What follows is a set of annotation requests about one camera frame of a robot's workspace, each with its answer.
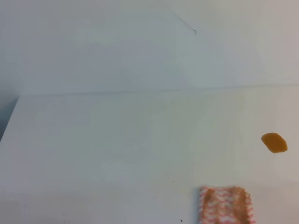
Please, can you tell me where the orange white patterned rag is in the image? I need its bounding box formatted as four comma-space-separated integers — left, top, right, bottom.
198, 186, 256, 224

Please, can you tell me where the brown coffee stain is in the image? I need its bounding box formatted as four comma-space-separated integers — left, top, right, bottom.
261, 133, 288, 154

